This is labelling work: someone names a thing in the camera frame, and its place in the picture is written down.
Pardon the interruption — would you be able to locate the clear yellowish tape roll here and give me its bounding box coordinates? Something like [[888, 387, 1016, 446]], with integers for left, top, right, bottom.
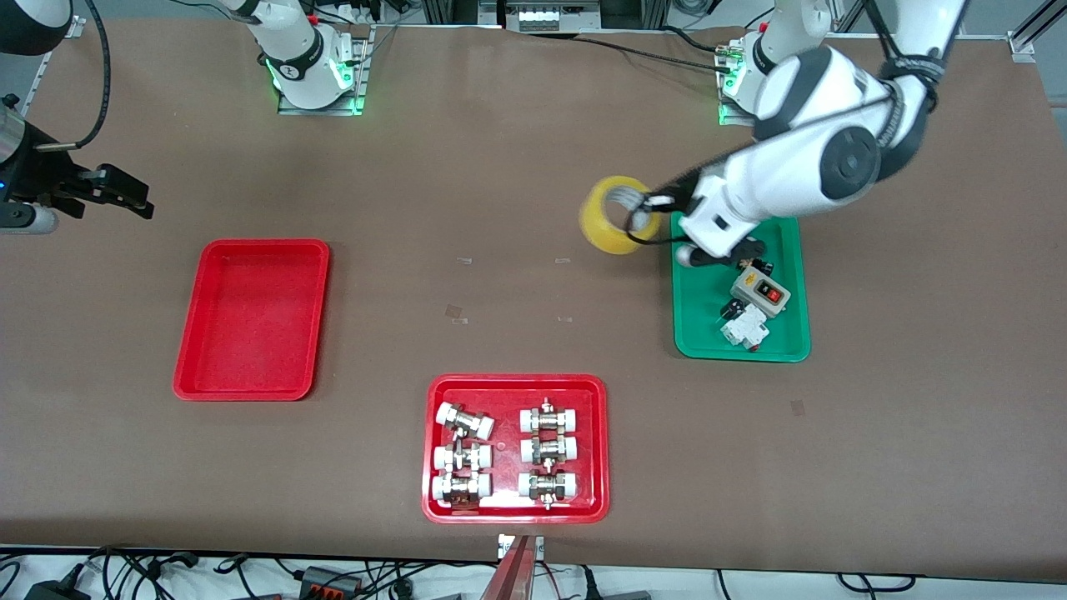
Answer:
[[579, 175, 664, 256]]

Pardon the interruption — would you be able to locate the green plastic tray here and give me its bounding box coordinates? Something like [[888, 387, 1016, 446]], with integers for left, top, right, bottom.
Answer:
[[671, 204, 812, 363]]

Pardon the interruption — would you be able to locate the empty red plastic tray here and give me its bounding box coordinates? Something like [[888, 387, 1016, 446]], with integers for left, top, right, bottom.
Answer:
[[173, 239, 331, 403]]

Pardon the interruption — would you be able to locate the red tray holding fittings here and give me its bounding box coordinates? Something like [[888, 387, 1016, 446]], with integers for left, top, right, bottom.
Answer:
[[421, 373, 610, 525]]

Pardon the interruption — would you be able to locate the white circuit breaker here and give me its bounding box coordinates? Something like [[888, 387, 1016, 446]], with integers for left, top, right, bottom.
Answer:
[[720, 303, 771, 351]]

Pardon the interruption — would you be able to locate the metal white pipe fitting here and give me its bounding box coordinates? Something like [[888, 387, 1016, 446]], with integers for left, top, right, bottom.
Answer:
[[431, 472, 493, 508], [518, 468, 579, 509], [436, 402, 495, 440], [433, 442, 493, 473], [520, 434, 579, 466], [519, 400, 580, 434]]

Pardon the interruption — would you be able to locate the grey terminal box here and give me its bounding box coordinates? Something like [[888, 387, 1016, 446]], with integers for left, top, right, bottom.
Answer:
[[504, 0, 578, 34]]

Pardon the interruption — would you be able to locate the aluminium profile bar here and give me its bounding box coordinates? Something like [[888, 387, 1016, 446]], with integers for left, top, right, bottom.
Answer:
[[479, 533, 547, 600]]

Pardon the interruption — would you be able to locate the black power adapter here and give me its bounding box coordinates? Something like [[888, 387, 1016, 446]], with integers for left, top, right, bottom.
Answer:
[[23, 577, 91, 600]]

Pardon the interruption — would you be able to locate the black orange power box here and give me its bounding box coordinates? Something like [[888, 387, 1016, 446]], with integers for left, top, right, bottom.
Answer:
[[298, 565, 365, 598]]

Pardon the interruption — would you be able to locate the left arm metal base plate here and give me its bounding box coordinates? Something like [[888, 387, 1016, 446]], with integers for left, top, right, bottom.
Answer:
[[719, 46, 756, 128]]

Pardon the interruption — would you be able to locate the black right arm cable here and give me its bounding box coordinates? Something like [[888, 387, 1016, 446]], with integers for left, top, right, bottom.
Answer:
[[38, 0, 113, 153]]

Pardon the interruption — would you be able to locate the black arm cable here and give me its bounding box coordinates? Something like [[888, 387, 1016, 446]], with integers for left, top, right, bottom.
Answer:
[[863, 0, 944, 113], [38, 0, 113, 153]]

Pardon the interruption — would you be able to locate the grey on-off switch box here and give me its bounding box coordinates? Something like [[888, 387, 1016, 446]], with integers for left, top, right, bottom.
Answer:
[[730, 268, 790, 319]]

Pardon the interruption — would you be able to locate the aluminium frame rail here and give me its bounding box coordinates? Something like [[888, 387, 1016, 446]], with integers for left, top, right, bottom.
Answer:
[[1007, 0, 1067, 64], [17, 15, 87, 113]]

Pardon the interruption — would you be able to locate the black table cable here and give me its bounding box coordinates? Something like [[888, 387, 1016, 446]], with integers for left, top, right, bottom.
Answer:
[[575, 30, 734, 73]]

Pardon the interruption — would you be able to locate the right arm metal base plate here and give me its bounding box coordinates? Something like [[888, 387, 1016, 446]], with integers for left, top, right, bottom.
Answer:
[[278, 25, 373, 117]]

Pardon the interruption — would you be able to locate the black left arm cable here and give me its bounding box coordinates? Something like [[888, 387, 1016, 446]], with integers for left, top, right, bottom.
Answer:
[[863, 0, 944, 113]]

